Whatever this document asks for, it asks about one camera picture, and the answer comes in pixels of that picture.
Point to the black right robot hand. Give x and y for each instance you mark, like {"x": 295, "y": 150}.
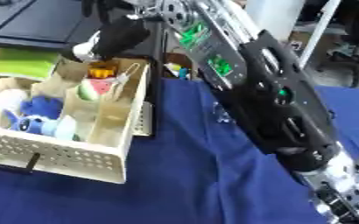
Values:
{"x": 120, "y": 36}

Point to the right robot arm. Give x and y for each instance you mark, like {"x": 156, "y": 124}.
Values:
{"x": 269, "y": 96}

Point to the pale compartment drawer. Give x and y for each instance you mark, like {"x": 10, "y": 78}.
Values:
{"x": 70, "y": 157}

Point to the toy watermelon slice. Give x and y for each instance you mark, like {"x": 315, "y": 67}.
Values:
{"x": 93, "y": 89}

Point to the small yellow and cyan toy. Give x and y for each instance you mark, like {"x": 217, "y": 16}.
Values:
{"x": 180, "y": 71}

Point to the lime green soft item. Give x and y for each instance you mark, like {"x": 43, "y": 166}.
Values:
{"x": 21, "y": 64}

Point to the blue soft toy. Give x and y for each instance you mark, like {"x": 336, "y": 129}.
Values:
{"x": 39, "y": 116}

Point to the clear plastic object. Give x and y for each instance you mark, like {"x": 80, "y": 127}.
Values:
{"x": 222, "y": 112}

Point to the white round soft toy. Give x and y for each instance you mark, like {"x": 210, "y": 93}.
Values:
{"x": 6, "y": 100}

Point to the white pole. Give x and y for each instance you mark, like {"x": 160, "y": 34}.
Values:
{"x": 318, "y": 32}

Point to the black chair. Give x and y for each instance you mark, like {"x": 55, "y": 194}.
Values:
{"x": 353, "y": 43}

